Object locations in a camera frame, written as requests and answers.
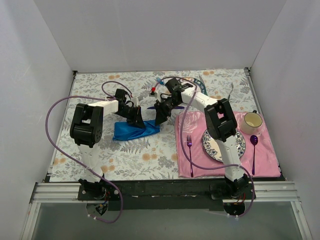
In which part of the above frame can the white plate teal rim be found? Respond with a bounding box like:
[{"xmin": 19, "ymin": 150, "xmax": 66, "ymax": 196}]
[{"xmin": 186, "ymin": 77, "xmax": 202, "ymax": 93}]

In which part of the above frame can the pink floral placemat cloth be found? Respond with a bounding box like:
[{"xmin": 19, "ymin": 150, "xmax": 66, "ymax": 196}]
[{"xmin": 175, "ymin": 111, "xmax": 281, "ymax": 178}]

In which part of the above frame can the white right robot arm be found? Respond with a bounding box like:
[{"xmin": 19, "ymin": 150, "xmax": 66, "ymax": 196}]
[{"xmin": 150, "ymin": 76, "xmax": 251, "ymax": 199}]

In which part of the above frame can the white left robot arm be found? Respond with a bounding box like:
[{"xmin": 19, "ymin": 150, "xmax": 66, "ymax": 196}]
[{"xmin": 70, "ymin": 89, "xmax": 146, "ymax": 200}]

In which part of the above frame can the purple metallic fork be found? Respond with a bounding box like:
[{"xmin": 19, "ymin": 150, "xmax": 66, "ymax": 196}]
[{"xmin": 186, "ymin": 135, "xmax": 194, "ymax": 178}]

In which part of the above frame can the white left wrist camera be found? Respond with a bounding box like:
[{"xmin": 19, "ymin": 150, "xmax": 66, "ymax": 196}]
[{"xmin": 131, "ymin": 96, "xmax": 143, "ymax": 107}]

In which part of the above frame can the purple metallic spoon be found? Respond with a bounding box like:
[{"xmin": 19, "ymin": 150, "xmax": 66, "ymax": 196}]
[{"xmin": 250, "ymin": 135, "xmax": 259, "ymax": 176}]

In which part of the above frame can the blue floral dinner plate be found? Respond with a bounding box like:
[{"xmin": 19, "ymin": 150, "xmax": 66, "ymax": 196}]
[{"xmin": 202, "ymin": 130, "xmax": 246, "ymax": 163}]

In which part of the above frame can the floral tablecloth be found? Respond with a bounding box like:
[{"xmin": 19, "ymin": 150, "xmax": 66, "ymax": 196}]
[{"xmin": 50, "ymin": 69, "xmax": 257, "ymax": 182}]

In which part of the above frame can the aluminium frame rail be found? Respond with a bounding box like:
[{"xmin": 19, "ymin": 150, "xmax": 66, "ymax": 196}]
[{"xmin": 22, "ymin": 179, "xmax": 312, "ymax": 240}]

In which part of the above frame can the purple knife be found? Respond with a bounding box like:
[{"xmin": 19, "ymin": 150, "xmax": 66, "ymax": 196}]
[{"xmin": 147, "ymin": 106, "xmax": 185, "ymax": 110}]

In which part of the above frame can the blue fork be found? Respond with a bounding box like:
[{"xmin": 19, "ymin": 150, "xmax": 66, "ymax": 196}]
[{"xmin": 156, "ymin": 77, "xmax": 165, "ymax": 85}]

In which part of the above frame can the blue satin napkin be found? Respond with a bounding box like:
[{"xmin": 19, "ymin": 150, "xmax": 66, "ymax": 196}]
[{"xmin": 112, "ymin": 120, "xmax": 160, "ymax": 141}]

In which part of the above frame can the teal handled knife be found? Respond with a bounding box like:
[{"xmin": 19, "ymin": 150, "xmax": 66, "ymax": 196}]
[{"xmin": 198, "ymin": 75, "xmax": 208, "ymax": 95}]

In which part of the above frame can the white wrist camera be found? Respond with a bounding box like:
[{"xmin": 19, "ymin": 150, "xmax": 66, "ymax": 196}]
[
  {"xmin": 149, "ymin": 87, "xmax": 158, "ymax": 99},
  {"xmin": 131, "ymin": 96, "xmax": 143, "ymax": 107}
]

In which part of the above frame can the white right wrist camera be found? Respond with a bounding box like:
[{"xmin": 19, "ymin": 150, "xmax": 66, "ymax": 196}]
[{"xmin": 149, "ymin": 87, "xmax": 158, "ymax": 99}]

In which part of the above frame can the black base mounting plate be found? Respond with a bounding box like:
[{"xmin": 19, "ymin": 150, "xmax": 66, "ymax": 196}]
[{"xmin": 77, "ymin": 178, "xmax": 256, "ymax": 211}]

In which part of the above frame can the cream ceramic mug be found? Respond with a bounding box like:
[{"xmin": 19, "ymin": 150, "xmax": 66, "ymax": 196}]
[{"xmin": 239, "ymin": 110, "xmax": 263, "ymax": 135}]

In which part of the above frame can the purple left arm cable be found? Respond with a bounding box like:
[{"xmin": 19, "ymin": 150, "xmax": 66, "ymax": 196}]
[{"xmin": 45, "ymin": 81, "xmax": 133, "ymax": 224}]

